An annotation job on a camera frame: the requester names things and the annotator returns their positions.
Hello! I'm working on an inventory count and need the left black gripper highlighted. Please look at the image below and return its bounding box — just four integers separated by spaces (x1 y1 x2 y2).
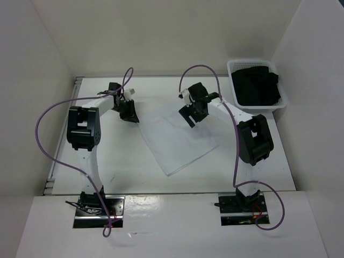
112 99 139 123

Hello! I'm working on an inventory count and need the white skirt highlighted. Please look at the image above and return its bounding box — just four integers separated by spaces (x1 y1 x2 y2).
138 101 219 176

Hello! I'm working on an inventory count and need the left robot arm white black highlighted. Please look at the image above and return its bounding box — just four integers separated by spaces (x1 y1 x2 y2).
67 82 139 215

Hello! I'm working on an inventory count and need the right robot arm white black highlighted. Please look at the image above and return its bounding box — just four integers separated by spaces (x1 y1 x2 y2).
178 82 274 211

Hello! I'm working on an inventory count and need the black skirt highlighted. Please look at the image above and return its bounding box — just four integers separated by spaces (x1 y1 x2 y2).
231 66 281 106

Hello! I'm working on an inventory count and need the white plastic laundry basket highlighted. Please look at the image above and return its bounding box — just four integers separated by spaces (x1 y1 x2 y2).
227 59 288 113

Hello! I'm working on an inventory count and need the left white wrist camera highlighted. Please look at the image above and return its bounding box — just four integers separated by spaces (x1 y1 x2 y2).
123 88 135 101

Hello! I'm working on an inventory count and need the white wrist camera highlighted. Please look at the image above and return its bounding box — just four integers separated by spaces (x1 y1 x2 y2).
123 88 135 101
178 89 192 106

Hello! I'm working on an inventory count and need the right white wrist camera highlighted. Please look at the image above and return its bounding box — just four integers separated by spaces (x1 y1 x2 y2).
178 89 192 106

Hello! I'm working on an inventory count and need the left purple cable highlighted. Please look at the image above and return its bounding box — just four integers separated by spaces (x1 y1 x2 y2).
35 67 134 238

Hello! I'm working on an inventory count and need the purple cable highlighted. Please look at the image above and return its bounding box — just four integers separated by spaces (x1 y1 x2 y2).
178 64 285 231
35 67 134 238

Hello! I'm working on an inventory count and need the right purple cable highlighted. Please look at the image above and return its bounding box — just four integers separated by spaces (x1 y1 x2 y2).
178 64 285 231

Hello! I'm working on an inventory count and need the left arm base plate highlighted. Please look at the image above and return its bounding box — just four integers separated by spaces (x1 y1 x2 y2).
71 197 125 229

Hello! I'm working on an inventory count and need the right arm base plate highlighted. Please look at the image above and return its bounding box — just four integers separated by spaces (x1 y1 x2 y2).
214 194 270 226

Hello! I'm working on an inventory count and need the aluminium table edge rail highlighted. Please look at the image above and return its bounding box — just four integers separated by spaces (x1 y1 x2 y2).
42 76 84 196

